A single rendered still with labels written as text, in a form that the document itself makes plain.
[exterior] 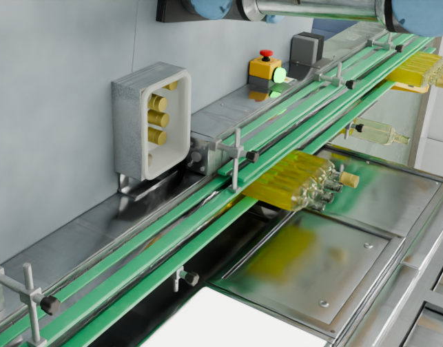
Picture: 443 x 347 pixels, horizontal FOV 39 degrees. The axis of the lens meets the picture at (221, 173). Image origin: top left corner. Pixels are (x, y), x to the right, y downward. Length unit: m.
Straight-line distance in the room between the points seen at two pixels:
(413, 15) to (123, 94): 0.62
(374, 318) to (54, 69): 0.87
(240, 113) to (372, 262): 0.52
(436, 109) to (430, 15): 6.71
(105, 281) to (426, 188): 1.19
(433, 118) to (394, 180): 5.73
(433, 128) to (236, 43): 6.20
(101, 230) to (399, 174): 1.13
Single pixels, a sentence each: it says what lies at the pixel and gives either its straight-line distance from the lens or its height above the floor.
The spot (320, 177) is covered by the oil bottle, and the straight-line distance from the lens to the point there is 1.69.
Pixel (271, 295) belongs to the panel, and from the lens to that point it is 1.50.
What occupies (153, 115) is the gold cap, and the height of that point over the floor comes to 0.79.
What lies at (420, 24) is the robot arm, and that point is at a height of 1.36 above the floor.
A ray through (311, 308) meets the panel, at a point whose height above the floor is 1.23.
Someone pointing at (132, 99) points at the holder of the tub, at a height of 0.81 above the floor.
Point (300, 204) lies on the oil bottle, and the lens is 1.60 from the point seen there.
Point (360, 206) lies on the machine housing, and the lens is 1.95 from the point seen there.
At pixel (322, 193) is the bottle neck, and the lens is 1.64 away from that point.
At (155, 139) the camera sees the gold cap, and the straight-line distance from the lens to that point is 1.47.
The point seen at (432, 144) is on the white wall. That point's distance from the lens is 7.96.
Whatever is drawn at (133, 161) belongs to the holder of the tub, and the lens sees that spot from 1.42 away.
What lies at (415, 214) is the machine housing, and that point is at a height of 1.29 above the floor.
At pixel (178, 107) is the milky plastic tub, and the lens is 1.50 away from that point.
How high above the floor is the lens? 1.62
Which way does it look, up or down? 27 degrees down
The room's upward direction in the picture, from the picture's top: 109 degrees clockwise
